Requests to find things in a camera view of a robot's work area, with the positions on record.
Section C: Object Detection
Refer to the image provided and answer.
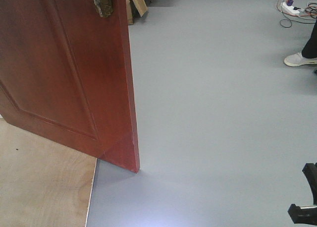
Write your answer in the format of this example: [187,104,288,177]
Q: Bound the brown wooden door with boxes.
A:
[0,0,140,173]

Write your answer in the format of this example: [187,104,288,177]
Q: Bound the cardboard box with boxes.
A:
[126,0,148,25]

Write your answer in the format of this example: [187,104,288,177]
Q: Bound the plywood base board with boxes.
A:
[0,120,97,227]

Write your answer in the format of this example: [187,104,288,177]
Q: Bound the person's right white shoe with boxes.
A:
[284,52,317,67]

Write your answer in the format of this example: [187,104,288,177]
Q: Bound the white power strip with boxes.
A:
[281,2,300,16]

